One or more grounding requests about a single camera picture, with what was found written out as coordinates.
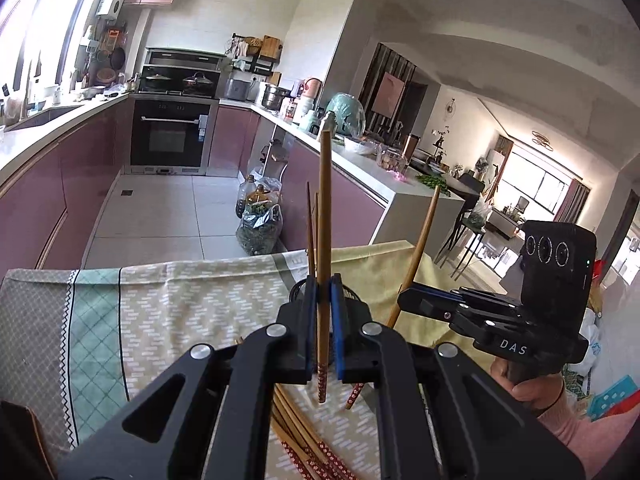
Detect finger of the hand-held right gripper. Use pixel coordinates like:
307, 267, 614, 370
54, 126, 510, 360
411, 284, 524, 312
397, 286, 532, 342

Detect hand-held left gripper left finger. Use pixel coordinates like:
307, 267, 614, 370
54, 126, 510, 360
57, 274, 321, 480

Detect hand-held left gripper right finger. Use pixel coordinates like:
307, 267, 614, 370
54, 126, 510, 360
327, 274, 586, 480

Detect black mesh basket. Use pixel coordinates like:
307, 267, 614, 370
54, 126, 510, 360
289, 277, 376, 341

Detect floral-tipped bamboo chopstick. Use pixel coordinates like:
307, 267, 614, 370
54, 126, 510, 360
345, 186, 442, 410
316, 130, 333, 405

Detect bunch of bamboo chopsticks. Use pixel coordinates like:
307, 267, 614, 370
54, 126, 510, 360
232, 336, 360, 480

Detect person's pink-sleeved right forearm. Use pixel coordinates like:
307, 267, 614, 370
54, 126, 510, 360
534, 385, 640, 480

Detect hanging pans and utensils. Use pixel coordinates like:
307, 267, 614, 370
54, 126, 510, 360
87, 22, 128, 87

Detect person's right hand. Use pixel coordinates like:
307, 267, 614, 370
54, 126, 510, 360
491, 359, 566, 418

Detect yellow cloth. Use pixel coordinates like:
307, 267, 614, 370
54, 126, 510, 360
330, 240, 506, 351

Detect dark red curtain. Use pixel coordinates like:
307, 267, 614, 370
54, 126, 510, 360
555, 177, 591, 224

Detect white plastic bag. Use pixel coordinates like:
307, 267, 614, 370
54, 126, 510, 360
577, 310, 609, 376

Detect plastic bag of greens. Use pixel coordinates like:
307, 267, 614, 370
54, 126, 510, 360
236, 205, 284, 257

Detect dark dining table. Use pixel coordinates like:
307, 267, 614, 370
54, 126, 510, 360
410, 160, 483, 266

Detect pink peninsula cabinets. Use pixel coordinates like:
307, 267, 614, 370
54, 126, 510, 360
240, 110, 388, 261

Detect green and beige patterned tablecloth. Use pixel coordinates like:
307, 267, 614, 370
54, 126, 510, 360
0, 247, 401, 480

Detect plastic oil bottle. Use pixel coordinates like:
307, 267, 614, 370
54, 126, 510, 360
236, 175, 259, 218

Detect blue plastic basket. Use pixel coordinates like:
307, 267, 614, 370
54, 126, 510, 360
586, 377, 634, 421

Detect glass jar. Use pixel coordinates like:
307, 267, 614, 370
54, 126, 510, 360
380, 145, 406, 172

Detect stainless steel pot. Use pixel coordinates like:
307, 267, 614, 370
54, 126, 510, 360
261, 84, 292, 110

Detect pink kettle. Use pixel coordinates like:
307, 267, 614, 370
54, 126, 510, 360
300, 77, 323, 111

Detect black built-in oven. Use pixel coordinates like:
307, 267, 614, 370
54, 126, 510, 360
131, 99, 218, 176

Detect grey rice cooker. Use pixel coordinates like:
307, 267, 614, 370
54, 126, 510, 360
223, 77, 253, 101

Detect dark pot with lid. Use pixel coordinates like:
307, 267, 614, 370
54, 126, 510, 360
182, 72, 214, 95

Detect black stove hood unit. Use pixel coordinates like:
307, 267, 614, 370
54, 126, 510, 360
140, 47, 223, 98

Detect pink lower cabinets under window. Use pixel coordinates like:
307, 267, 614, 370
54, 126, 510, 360
0, 95, 133, 271

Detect brown-edged dark flat object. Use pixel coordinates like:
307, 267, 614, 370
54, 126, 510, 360
0, 400, 56, 480

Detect kitchen sink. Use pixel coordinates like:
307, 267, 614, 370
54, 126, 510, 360
5, 102, 86, 133

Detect steel faucet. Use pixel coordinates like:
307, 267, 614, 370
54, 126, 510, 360
19, 60, 37, 117

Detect kitchen window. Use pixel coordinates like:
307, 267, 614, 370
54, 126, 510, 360
0, 0, 101, 93

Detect pink wall picture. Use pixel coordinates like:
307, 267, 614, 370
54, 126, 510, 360
374, 72, 405, 117

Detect black wall rack with boards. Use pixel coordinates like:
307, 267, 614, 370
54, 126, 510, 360
230, 34, 283, 76

